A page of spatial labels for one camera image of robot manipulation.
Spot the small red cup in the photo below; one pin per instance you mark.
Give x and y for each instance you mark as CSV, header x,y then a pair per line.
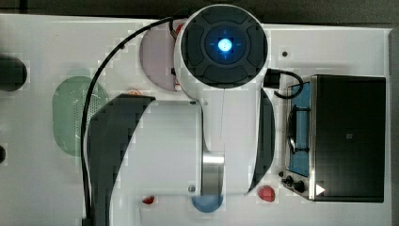
x,y
148,200

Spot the red toy apple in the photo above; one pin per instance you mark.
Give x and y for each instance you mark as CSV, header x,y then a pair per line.
x,y
266,193

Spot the green oval perforated tray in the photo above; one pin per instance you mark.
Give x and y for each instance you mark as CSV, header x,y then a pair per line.
x,y
68,105

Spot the blue bowl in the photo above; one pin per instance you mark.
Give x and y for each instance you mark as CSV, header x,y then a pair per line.
x,y
207,203

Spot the black oven door handle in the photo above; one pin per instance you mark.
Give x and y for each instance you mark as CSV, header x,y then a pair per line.
x,y
292,129

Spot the orange slice toy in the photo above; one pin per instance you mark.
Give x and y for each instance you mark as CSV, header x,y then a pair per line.
x,y
134,92

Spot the black cylindrical cup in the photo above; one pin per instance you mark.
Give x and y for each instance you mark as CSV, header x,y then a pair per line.
x,y
13,73

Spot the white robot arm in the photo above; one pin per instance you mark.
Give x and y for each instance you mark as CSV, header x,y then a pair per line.
x,y
212,138

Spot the pink round plate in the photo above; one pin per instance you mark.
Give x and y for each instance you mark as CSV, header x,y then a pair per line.
x,y
156,56

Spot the black toaster oven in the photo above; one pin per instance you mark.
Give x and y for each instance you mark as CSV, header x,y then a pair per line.
x,y
345,132

